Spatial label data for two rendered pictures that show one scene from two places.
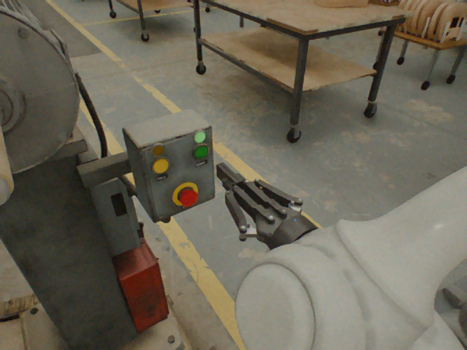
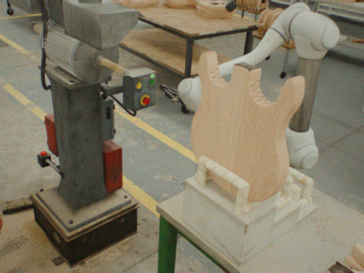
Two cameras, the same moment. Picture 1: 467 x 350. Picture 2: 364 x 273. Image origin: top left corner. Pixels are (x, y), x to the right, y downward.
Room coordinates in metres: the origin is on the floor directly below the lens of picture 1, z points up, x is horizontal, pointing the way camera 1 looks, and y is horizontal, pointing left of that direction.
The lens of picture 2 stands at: (-1.39, 0.26, 1.85)
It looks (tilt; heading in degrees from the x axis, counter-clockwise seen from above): 29 degrees down; 349
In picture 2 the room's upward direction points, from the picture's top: 4 degrees clockwise
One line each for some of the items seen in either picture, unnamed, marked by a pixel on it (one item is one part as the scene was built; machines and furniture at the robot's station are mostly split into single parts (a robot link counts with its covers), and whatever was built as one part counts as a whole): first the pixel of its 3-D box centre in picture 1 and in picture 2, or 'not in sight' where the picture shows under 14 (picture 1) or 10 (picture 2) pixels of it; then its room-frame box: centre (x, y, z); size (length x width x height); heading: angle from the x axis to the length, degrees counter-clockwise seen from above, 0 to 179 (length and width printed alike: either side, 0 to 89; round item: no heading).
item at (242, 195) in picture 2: not in sight; (242, 199); (-0.54, -0.09, 1.15); 0.03 x 0.03 x 0.09
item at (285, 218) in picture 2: not in sight; (254, 204); (-0.37, -0.22, 0.98); 0.27 x 0.16 x 0.09; 33
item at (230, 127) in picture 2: not in sight; (238, 131); (-0.45, -0.08, 1.33); 0.35 x 0.04 x 0.40; 32
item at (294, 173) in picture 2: not in sight; (290, 172); (-0.26, -0.39, 1.04); 0.20 x 0.03 x 0.03; 32
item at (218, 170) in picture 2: not in sight; (222, 172); (-0.47, -0.05, 1.20); 0.20 x 0.03 x 0.03; 32
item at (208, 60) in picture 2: not in sight; (211, 67); (-0.34, -0.01, 1.48); 0.07 x 0.04 x 0.09; 32
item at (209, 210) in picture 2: not in sight; (226, 212); (-0.45, -0.09, 1.02); 0.27 x 0.15 x 0.17; 33
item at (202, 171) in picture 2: not in sight; (202, 172); (-0.40, 0.00, 1.15); 0.03 x 0.03 x 0.09
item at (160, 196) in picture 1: (151, 165); (128, 91); (0.64, 0.20, 0.99); 0.24 x 0.21 x 0.26; 33
